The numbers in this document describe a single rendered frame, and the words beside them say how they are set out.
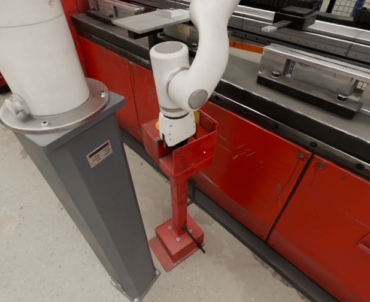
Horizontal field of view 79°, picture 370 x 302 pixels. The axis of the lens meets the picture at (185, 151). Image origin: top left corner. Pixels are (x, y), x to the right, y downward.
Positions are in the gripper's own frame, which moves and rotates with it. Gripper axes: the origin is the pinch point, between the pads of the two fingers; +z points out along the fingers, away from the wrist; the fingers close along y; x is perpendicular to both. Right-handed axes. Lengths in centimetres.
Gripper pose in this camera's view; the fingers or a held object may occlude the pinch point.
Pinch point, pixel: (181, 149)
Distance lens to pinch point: 71.2
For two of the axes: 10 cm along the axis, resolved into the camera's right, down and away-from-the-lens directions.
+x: 5.8, 5.6, -5.9
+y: -8.1, 4.6, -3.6
